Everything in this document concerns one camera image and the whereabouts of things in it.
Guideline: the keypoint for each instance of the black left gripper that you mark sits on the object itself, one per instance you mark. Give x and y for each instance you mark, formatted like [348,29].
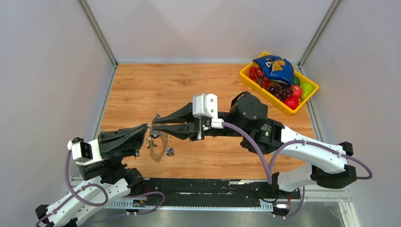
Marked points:
[109,141]

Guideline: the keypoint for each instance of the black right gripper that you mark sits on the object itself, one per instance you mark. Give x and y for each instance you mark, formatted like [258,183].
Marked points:
[194,129]

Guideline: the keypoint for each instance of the metal key organizer ring plate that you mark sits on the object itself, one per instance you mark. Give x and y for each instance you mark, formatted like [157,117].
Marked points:
[157,142]

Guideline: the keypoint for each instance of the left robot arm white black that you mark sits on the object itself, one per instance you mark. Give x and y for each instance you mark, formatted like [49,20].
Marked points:
[95,176]

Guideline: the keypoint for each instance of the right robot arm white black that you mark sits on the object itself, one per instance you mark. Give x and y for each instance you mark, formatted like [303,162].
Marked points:
[290,159]

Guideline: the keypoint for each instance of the yellow plastic bin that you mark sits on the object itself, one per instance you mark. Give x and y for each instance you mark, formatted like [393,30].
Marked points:
[298,79]

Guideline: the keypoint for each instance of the red cherries bunch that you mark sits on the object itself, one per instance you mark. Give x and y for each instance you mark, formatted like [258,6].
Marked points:
[256,75]

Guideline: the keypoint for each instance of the purple grape bunch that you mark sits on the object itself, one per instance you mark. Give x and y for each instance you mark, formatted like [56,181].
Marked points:
[280,92]

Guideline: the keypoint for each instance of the blue chips bag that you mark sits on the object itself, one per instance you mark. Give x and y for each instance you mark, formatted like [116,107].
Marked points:
[276,69]

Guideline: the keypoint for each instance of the red apple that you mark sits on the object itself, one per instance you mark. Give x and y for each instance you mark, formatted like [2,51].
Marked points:
[292,102]

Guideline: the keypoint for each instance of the red peach fruit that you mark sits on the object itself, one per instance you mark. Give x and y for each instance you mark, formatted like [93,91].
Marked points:
[297,91]

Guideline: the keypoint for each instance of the green apple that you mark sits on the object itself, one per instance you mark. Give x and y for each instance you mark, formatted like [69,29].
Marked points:
[307,89]

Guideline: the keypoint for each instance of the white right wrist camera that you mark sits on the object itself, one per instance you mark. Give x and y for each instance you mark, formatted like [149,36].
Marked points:
[206,105]

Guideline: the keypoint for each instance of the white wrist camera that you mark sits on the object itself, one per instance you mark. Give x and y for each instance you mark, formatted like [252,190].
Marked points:
[206,105]
[84,153]

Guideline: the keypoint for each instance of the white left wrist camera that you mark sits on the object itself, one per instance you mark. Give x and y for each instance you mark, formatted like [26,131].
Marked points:
[84,153]

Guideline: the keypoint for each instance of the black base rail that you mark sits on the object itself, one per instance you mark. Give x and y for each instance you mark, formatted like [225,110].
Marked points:
[207,194]

